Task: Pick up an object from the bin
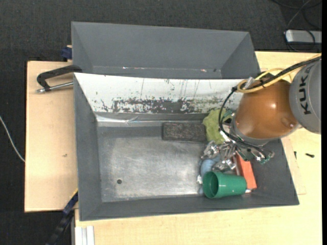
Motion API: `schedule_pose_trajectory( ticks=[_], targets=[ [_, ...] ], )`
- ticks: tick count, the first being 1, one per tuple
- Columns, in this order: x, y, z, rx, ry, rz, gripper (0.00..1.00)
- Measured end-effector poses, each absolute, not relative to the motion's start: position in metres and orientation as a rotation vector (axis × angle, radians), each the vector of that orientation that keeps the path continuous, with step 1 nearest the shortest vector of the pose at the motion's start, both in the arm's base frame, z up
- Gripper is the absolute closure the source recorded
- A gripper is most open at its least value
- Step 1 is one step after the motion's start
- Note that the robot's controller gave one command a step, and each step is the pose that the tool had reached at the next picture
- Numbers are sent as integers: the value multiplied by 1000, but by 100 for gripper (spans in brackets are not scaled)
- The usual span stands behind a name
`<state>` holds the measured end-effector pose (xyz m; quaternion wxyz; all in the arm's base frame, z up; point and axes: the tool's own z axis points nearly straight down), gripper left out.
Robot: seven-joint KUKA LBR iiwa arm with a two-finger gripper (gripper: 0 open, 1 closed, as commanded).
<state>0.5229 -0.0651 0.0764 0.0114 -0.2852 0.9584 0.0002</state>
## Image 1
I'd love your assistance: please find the yellow-green cloth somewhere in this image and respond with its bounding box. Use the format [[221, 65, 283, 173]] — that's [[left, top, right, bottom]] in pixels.
[[202, 108, 232, 145]]

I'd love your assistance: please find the green plastic cup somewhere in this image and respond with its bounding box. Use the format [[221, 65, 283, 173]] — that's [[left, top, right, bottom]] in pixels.
[[202, 170, 248, 200]]

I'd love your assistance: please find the red-brown flat block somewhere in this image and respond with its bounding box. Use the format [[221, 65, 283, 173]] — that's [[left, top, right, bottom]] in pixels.
[[235, 154, 258, 190]]

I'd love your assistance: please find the light blue soft thing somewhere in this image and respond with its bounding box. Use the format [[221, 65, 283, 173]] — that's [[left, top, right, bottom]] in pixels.
[[198, 156, 222, 179]]

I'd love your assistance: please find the grey metal bin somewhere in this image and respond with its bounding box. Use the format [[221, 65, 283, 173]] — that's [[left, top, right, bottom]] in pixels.
[[71, 21, 300, 222]]

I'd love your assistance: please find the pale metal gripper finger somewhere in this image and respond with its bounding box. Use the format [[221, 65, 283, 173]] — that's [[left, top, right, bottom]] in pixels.
[[203, 140, 221, 159], [213, 158, 238, 173]]

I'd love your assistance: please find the dark green flat block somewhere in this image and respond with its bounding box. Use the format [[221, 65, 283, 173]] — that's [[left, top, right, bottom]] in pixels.
[[161, 121, 207, 142]]

